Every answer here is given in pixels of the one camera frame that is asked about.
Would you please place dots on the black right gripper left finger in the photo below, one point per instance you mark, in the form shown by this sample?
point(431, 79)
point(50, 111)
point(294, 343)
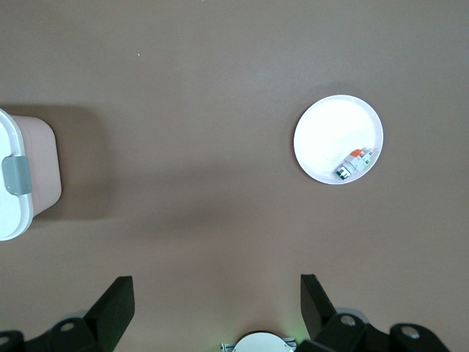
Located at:
point(110, 311)

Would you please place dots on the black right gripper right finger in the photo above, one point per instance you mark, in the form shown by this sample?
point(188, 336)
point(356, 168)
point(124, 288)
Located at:
point(317, 311)

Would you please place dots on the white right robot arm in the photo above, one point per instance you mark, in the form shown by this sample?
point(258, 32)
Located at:
point(262, 344)

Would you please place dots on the white lidded storage box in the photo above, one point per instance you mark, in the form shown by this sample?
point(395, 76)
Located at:
point(40, 165)

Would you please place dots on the pale pink round plate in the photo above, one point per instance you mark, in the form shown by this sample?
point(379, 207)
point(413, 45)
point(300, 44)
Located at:
point(329, 128)

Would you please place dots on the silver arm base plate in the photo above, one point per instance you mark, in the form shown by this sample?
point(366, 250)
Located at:
point(227, 347)

